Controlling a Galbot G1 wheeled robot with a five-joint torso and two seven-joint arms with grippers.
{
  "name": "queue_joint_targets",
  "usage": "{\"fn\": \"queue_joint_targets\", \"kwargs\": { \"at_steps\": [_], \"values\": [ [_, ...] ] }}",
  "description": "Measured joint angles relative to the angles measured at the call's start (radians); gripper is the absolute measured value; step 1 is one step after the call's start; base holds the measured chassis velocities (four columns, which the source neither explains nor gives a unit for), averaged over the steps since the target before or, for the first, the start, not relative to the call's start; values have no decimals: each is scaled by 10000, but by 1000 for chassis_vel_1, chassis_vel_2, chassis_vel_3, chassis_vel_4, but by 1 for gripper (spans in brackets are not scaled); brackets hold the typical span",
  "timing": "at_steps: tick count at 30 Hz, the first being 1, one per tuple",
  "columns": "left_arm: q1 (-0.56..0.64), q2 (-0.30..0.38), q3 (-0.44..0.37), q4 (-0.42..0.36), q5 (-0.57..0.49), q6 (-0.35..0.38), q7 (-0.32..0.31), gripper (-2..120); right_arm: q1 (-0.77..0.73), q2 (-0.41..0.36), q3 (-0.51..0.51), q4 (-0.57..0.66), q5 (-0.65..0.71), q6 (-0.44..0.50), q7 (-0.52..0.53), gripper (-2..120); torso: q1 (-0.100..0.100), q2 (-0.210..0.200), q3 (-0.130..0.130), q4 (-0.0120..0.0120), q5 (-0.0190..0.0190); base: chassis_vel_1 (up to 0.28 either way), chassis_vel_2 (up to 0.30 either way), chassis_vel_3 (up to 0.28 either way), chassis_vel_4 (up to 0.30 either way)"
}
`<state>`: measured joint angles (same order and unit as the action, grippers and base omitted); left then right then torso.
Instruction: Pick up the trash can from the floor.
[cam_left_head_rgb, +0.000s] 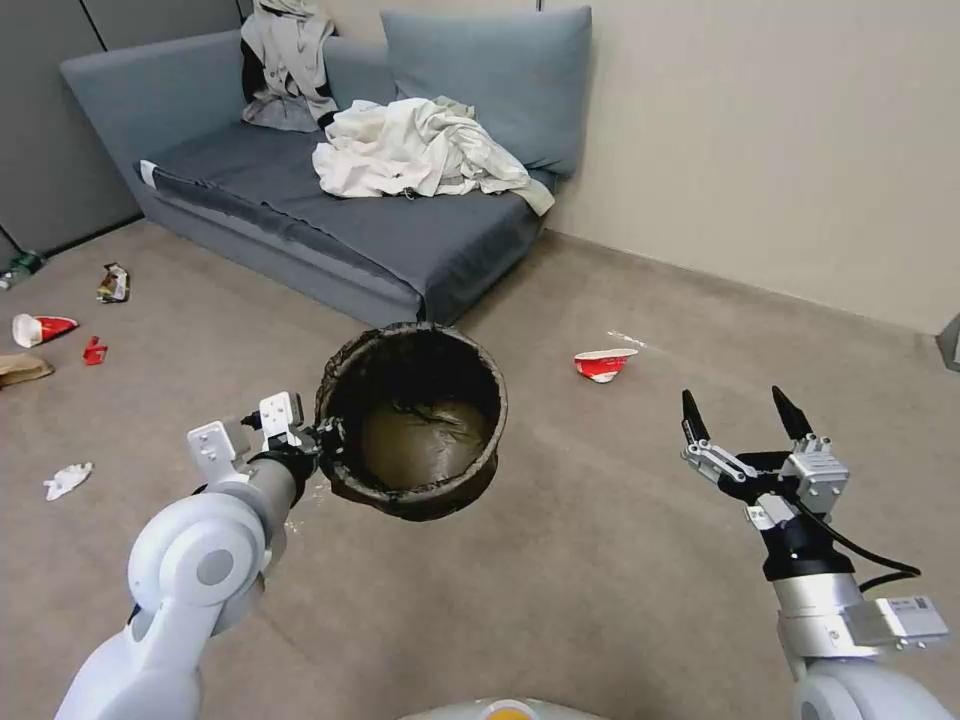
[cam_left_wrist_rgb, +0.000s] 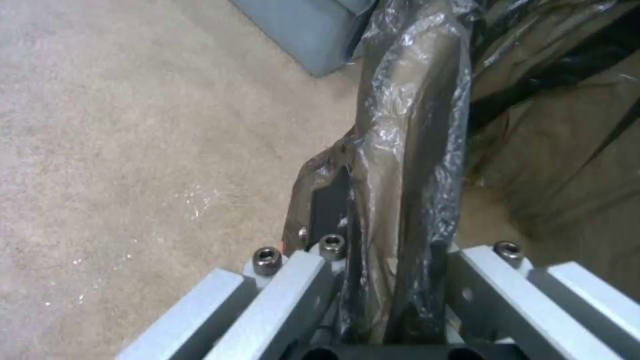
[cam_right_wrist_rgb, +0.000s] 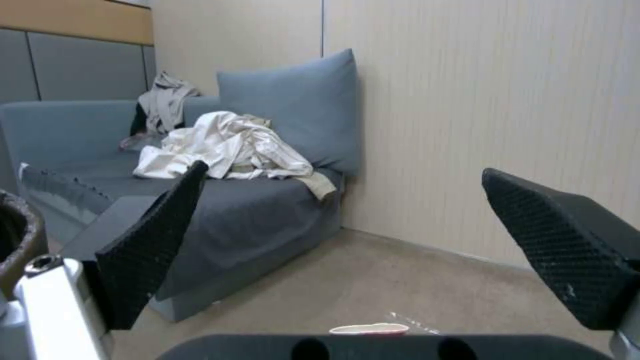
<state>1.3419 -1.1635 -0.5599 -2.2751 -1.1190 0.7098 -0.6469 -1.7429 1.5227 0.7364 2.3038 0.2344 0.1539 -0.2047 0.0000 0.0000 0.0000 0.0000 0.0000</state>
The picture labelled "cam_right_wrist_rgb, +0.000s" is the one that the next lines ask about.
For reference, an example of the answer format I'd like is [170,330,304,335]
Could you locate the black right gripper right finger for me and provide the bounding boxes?
[481,167,640,360]

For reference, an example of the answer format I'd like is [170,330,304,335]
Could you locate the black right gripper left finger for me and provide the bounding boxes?
[0,160,210,360]

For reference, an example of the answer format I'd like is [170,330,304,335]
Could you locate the brown woven trash can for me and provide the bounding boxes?
[0,189,49,301]

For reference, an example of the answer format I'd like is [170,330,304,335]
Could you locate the grey-blue fabric sofa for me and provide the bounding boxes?
[0,95,351,323]

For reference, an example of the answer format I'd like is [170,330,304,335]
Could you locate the white crumpled garment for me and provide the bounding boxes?
[132,110,315,180]

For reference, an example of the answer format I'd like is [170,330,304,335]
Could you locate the beige crumpled garment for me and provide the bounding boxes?
[137,70,203,135]

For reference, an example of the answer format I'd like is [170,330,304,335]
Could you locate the clear plastic wrapper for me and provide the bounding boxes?
[382,310,444,333]

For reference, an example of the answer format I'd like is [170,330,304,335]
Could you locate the grey-blue square cushion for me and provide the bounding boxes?
[215,47,362,177]

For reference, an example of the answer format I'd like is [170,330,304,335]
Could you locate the white paper cup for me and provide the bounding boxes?
[329,323,410,335]

